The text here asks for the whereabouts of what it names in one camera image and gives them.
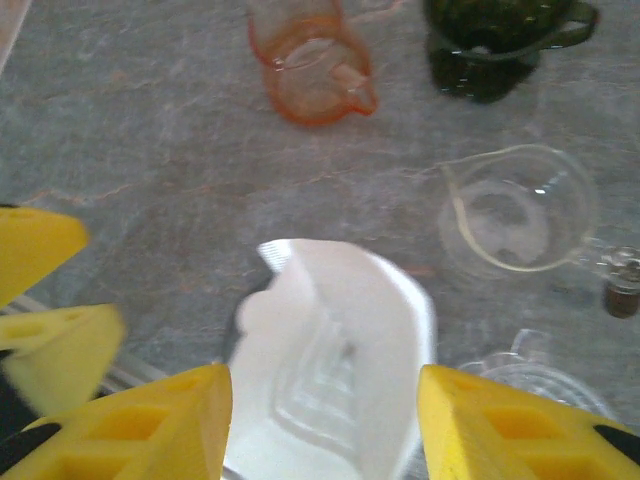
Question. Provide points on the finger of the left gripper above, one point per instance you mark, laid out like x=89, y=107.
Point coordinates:
x=60, y=350
x=35, y=245

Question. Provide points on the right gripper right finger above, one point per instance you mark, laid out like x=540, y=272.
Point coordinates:
x=525, y=435

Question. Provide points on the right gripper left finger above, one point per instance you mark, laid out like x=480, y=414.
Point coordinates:
x=150, y=430

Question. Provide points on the clear plastic coffee dripper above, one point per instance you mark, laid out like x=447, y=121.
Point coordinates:
x=530, y=370

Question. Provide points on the white paper coffee filter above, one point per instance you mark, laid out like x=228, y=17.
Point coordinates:
x=340, y=310

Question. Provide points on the orange glass server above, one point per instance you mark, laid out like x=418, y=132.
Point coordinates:
x=310, y=65

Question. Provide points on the dark green coffee dripper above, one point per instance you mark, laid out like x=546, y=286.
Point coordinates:
x=480, y=55

